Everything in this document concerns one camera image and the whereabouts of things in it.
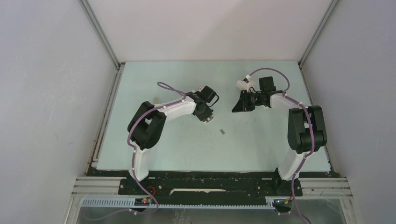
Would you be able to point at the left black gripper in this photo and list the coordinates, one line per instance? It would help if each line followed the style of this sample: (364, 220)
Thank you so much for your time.
(208, 113)

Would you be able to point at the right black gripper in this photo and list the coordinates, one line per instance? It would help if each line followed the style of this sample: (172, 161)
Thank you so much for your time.
(243, 104)

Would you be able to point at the white stapler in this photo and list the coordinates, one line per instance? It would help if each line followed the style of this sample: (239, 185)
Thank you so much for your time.
(242, 85)

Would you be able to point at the white staple box barcode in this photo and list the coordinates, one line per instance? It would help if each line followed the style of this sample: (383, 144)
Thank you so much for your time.
(208, 119)

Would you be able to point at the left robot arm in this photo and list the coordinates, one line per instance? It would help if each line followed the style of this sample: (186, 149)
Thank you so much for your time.
(146, 126)

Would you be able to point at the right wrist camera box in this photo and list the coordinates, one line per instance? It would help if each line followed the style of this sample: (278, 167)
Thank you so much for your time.
(251, 84)

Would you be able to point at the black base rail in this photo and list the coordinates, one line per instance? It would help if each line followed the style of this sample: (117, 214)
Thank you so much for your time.
(211, 188)

